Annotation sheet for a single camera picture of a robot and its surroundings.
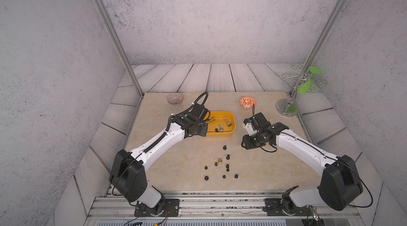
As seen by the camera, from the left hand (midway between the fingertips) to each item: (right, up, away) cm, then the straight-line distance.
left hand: (205, 129), depth 83 cm
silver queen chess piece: (+15, 0, +18) cm, 23 cm away
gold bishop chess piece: (+5, +4, +21) cm, 22 cm away
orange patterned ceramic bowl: (+29, +14, +31) cm, 44 cm away
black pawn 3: (0, -21, +2) cm, 21 cm away
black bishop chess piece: (+12, -16, +5) cm, 21 cm away
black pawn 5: (+10, -24, -1) cm, 26 cm away
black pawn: (+11, -12, +10) cm, 19 cm away
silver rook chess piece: (+10, -2, +16) cm, 19 cm away
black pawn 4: (+1, -25, -1) cm, 25 cm away
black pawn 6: (+16, -24, -1) cm, 29 cm away
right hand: (+21, -8, 0) cm, 22 cm away
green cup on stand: (+60, +23, +13) cm, 66 cm away
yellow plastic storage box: (+9, +1, +19) cm, 21 cm away
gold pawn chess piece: (+8, -18, +3) cm, 20 cm away
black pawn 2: (+6, -19, +3) cm, 20 cm away
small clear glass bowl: (-22, +17, +31) cm, 42 cm away
